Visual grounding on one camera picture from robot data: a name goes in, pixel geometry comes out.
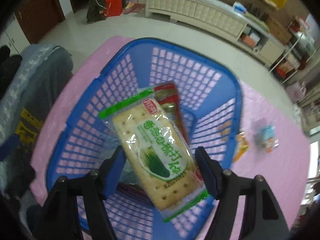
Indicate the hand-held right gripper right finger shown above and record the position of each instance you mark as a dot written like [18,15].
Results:
[208,177]

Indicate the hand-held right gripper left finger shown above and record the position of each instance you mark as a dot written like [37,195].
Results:
[113,172]

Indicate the purple snack packet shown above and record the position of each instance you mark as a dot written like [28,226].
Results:
[132,190]

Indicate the green-trimmed cracker packet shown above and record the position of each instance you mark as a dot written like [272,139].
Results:
[150,140]

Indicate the blue plastic basket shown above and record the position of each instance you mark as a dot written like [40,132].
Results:
[72,122]

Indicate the red snack pouch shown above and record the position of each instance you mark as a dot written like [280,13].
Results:
[172,105]

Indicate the orange snack packet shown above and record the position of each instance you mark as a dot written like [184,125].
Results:
[241,145]

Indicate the pink tablecloth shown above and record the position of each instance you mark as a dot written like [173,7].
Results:
[262,180]

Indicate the light blue snack packet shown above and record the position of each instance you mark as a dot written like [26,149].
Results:
[266,136]

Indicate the grey jacket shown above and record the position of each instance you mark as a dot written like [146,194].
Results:
[37,80]

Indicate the black clothing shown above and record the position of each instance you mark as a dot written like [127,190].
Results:
[8,67]

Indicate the cardboard box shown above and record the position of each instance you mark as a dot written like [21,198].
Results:
[277,30]

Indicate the dark bag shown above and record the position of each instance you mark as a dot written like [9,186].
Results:
[95,8]

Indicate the red bag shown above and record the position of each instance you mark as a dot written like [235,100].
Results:
[113,5]

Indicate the white low cabinet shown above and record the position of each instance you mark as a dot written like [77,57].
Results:
[200,10]

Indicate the blue tissue box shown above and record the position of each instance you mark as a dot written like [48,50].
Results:
[240,7]

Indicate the brown wooden door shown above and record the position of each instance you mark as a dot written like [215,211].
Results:
[37,10]

